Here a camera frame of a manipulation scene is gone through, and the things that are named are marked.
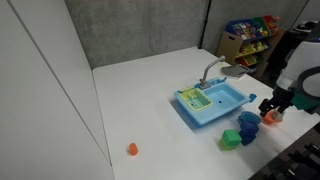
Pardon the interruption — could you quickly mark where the blue toy bowl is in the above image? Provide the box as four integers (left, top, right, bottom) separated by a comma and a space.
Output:
237, 110, 262, 125

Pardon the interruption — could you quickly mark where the orange toy plate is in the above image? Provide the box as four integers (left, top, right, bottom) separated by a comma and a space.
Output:
261, 109, 284, 126

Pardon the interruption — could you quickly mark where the black clamp equipment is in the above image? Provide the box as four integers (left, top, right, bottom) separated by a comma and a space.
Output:
249, 122, 320, 180

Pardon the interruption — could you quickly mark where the dark blue toy box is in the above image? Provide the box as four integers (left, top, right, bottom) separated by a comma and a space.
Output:
238, 118, 261, 146

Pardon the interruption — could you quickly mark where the grey toy faucet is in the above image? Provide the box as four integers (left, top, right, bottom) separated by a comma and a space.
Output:
198, 55, 227, 90

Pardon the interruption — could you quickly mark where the light blue toy sink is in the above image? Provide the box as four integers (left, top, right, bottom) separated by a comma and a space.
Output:
173, 77, 252, 127

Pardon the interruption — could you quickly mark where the wooden toy storage shelf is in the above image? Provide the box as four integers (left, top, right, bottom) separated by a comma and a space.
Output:
215, 14, 287, 80

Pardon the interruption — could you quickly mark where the green toy cube box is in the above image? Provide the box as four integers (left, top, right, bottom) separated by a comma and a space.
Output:
221, 129, 243, 148

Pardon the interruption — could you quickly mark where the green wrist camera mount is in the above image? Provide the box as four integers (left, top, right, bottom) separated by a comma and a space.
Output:
289, 91, 320, 115

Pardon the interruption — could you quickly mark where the black stand pole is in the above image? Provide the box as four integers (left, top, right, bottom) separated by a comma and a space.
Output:
198, 0, 212, 50

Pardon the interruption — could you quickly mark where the lime green toy block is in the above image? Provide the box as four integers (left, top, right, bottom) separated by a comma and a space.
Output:
219, 139, 232, 151

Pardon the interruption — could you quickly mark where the yellow-green toy dish rack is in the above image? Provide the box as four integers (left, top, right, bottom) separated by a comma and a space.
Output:
178, 87, 214, 112

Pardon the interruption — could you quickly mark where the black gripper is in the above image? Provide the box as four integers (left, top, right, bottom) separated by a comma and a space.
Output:
258, 85, 296, 122

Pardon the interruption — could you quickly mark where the small orange toy cup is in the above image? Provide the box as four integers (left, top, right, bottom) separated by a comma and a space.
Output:
128, 142, 140, 157

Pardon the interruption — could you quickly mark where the grey metal mounting plate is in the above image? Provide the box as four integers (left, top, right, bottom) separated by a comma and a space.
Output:
220, 63, 250, 79

